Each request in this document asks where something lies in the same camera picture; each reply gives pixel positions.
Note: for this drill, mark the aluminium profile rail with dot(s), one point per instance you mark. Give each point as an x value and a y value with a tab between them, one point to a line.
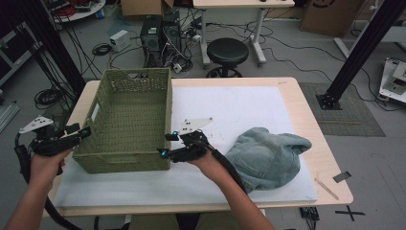
8	116

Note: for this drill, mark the grey gridded floor mat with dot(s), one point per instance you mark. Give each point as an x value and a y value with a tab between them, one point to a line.
351	121

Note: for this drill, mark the white equipment platform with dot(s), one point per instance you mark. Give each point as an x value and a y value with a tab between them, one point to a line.
394	80

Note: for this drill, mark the grey metal rack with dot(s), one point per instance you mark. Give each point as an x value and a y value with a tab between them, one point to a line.
19	59

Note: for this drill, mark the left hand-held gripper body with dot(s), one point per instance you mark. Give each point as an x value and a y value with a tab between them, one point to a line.
51	145

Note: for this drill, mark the round white table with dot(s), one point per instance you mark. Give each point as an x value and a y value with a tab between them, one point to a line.
86	12

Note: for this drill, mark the small white box device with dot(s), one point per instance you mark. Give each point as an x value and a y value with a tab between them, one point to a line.
119	40

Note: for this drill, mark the wooden desk white legs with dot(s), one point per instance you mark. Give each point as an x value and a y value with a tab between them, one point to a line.
242	3

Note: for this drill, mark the person's right hand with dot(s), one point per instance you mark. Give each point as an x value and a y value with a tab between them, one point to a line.
210	166

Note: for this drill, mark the light wooden table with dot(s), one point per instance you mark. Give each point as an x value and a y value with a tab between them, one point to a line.
322	153

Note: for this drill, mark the white foam mat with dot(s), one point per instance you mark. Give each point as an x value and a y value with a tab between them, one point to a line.
230	105

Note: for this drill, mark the green woven basket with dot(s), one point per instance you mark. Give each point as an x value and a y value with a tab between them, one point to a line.
127	127

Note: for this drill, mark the light blue denim skirt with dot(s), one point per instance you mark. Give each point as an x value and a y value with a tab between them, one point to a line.
265	156

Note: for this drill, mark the black computer tower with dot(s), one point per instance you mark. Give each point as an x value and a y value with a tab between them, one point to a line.
172	38
151	41

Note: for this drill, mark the black round stool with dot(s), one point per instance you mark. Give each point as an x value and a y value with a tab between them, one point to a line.
227	51

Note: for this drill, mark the plain cardboard box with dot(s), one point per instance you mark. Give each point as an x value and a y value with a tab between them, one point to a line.
143	7

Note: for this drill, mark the thin wooden stick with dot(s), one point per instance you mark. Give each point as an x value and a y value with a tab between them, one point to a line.
326	188

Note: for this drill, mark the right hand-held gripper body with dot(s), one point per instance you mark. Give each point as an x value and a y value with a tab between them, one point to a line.
194	147

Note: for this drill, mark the black tape piece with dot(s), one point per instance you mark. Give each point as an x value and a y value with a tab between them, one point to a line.
342	176

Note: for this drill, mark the person's left hand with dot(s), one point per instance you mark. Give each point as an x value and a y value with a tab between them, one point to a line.
46	172

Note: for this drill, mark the black metal post with base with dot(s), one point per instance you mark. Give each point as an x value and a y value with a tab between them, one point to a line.
362	51

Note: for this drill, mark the large cardboard box black print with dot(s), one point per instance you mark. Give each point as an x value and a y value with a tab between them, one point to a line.
332	16

